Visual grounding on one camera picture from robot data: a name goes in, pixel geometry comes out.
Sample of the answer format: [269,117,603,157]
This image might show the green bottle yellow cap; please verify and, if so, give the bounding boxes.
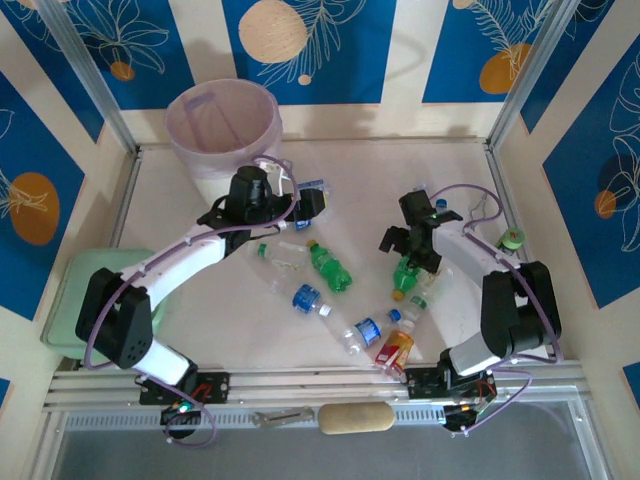
[304,239,354,294]
[390,253,434,302]

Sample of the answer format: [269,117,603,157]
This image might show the clear bottle green label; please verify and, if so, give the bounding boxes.
[403,269,454,321]
[247,240,310,275]

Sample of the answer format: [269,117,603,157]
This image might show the blue label bottle white cap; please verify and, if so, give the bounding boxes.
[268,269,334,319]

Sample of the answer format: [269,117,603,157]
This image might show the red orange label bottle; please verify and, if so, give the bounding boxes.
[374,319,417,377]

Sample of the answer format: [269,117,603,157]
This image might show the white round bin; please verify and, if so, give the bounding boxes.
[185,167,239,207]

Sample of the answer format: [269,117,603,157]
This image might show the translucent pink bucket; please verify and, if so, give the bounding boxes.
[165,78,285,182]

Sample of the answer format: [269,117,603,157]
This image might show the beige sponge pad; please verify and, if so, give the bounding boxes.
[317,401,396,436]

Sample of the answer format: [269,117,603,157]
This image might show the light green plastic tray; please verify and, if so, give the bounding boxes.
[39,248,171,360]

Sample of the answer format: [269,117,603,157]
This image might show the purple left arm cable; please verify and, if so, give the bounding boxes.
[79,155,296,449]

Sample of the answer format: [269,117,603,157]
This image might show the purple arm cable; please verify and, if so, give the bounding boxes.
[427,183,566,439]
[79,155,296,449]

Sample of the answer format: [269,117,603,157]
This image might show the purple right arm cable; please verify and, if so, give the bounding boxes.
[427,183,566,439]

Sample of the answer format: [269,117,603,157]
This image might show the metal wire tongs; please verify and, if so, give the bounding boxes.
[467,192,491,226]

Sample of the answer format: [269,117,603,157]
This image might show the aluminium right side rail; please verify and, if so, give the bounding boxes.
[483,142,561,364]

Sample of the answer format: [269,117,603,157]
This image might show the aluminium left side rail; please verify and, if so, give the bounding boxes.
[107,144,146,251]

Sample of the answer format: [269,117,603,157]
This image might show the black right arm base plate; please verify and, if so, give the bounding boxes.
[405,367,497,401]

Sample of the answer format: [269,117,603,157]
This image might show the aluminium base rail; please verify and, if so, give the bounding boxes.
[42,362,599,434]

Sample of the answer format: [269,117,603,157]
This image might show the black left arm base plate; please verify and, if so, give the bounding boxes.
[138,370,232,406]

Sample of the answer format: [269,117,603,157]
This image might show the aluminium right frame post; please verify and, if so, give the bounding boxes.
[485,0,577,154]

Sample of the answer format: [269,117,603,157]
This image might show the aluminium frame post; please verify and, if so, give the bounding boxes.
[34,0,141,154]
[485,0,577,154]

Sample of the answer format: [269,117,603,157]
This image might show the aluminium left frame post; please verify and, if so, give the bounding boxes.
[34,0,141,154]

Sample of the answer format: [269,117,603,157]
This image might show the flat metal bracket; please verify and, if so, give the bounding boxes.
[251,407,316,429]

